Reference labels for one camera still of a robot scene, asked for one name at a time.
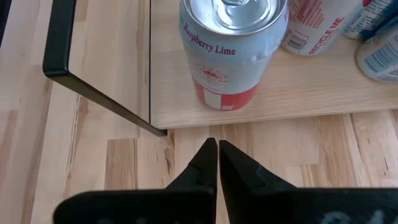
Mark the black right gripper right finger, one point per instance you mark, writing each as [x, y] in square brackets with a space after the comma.
[264, 202]

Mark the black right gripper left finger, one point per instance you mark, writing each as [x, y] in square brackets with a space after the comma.
[186, 202]

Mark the white can with red base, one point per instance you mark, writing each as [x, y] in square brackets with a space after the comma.
[230, 68]

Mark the silver Diet Coke can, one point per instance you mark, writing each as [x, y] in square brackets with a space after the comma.
[311, 28]

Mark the blue silver energy drink can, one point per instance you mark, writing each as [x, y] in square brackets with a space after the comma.
[382, 59]
[363, 18]

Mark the wooden shelf with black frame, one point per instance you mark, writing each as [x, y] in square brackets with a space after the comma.
[311, 99]

